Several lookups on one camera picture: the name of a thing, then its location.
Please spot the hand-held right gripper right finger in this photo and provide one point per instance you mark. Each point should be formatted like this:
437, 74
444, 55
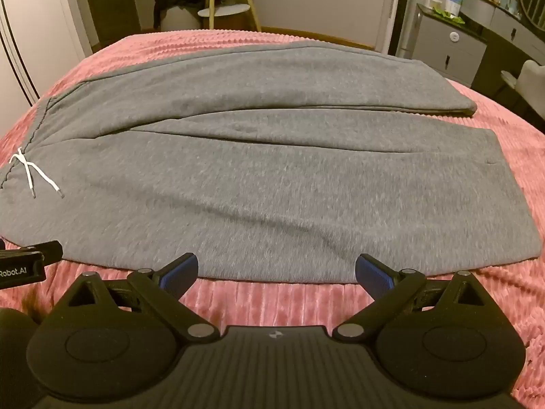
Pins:
374, 273

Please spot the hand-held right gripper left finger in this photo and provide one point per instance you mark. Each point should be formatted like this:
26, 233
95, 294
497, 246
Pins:
181, 273

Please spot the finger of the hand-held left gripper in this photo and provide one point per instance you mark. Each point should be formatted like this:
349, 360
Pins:
38, 250

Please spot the grey pants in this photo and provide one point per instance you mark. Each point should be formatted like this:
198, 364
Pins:
255, 157

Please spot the pink ribbed blanket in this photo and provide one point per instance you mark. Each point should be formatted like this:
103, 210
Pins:
276, 302

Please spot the white wardrobe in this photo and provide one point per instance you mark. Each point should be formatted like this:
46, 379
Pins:
38, 30

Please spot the grey drawer cabinet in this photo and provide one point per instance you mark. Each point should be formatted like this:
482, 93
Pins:
447, 51

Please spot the white chair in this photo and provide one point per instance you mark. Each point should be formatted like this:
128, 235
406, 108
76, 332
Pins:
530, 81

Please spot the white round hamper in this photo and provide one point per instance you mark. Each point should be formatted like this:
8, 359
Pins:
181, 19

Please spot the white tall air conditioner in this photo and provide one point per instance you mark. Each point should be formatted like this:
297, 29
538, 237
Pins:
398, 8

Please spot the green packets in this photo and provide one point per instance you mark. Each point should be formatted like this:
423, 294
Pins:
447, 15

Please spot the small white box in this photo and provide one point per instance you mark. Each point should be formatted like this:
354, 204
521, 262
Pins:
433, 2

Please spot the blue and white box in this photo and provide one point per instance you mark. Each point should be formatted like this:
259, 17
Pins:
454, 2

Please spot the grey vanity table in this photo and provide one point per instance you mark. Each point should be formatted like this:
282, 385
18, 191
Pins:
511, 25

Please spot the light blue bottle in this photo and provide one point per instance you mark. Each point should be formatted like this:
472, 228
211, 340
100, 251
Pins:
514, 3

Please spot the oval vanity mirror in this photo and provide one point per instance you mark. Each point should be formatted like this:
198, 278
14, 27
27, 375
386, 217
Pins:
532, 0

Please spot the wooden bed frame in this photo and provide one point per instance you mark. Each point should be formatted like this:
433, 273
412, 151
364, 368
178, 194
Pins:
319, 36

